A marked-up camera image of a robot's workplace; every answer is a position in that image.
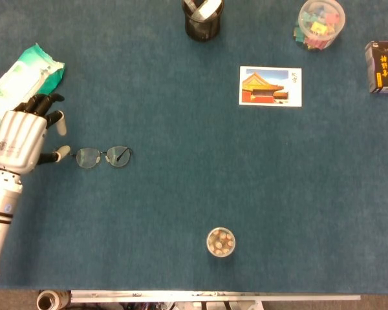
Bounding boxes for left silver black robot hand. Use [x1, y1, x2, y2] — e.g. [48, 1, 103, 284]
[0, 93, 72, 176]

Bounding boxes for thin-framed eyeglasses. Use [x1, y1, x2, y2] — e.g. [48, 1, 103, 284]
[71, 146, 133, 170]

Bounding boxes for green wet wipes pack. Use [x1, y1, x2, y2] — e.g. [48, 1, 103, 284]
[0, 43, 66, 131]

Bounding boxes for brown tape roll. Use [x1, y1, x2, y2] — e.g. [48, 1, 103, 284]
[36, 289, 72, 310]

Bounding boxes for black mesh pen holder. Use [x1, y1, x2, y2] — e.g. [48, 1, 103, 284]
[181, 0, 225, 42]

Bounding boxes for small clear jar of pins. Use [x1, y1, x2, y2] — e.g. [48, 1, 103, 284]
[206, 226, 237, 258]

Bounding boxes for white item in pen holder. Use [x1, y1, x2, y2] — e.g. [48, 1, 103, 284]
[191, 0, 223, 19]

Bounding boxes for palace photo postcard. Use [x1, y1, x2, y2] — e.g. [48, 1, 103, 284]
[239, 65, 303, 108]

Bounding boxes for clear jar of colourful clips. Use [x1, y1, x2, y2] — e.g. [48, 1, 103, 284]
[292, 0, 346, 51]

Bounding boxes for black box with orange print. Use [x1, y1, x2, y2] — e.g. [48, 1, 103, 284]
[364, 41, 388, 94]

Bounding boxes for white metal table rail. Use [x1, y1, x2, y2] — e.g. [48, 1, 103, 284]
[69, 289, 361, 304]

